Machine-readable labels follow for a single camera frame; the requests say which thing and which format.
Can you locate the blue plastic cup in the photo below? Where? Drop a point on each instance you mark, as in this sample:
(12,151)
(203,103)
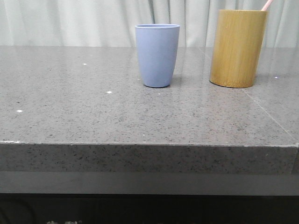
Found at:
(157,46)

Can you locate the pink chopstick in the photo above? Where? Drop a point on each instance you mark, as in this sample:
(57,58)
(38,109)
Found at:
(266,5)

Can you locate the bamboo cylinder holder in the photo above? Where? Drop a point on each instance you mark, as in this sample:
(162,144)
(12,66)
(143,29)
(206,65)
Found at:
(237,46)

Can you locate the white curtain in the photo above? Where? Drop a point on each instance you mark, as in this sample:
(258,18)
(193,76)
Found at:
(109,23)

